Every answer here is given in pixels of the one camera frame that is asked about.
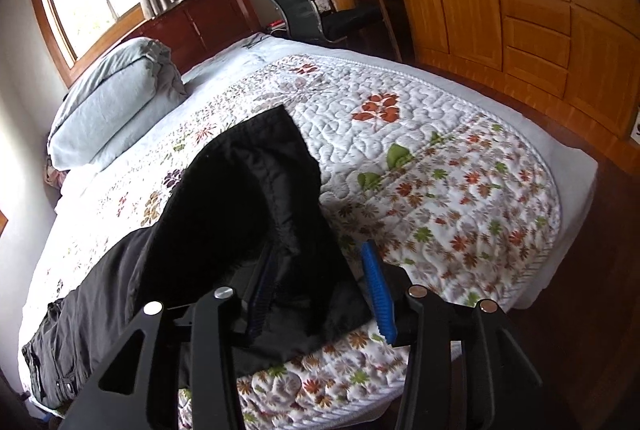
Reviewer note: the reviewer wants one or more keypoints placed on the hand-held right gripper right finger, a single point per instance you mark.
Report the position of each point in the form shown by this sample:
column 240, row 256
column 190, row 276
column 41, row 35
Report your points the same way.
column 378, row 290

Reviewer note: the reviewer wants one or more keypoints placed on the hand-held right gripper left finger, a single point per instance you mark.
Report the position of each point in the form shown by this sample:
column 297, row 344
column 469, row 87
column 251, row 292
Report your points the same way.
column 261, row 295

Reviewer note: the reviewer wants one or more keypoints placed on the black pants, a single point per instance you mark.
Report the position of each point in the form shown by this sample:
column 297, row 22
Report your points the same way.
column 240, row 190

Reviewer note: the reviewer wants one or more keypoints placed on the floral quilted bedspread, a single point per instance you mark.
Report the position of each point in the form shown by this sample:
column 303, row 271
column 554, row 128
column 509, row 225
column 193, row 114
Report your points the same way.
column 425, row 170

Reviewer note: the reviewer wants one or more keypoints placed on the light blue bed sheet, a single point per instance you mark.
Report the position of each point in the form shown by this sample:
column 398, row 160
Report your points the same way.
column 550, row 145

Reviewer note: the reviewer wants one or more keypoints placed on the folded light blue duvet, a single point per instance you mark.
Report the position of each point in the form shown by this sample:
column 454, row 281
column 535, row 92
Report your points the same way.
column 110, row 110

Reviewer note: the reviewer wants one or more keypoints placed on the small red object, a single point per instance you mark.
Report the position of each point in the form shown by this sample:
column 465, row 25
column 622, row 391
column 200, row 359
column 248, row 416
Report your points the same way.
column 276, row 25

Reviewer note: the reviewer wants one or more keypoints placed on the dark wooden headboard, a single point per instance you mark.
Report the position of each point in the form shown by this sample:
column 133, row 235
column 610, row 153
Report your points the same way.
column 215, row 10

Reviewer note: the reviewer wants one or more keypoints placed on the black office chair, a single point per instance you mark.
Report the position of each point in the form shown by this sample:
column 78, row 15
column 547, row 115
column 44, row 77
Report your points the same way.
column 295, row 5

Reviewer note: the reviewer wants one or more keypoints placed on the wooden wardrobe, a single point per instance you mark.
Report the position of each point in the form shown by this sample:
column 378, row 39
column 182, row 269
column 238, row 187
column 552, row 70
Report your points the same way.
column 525, row 10

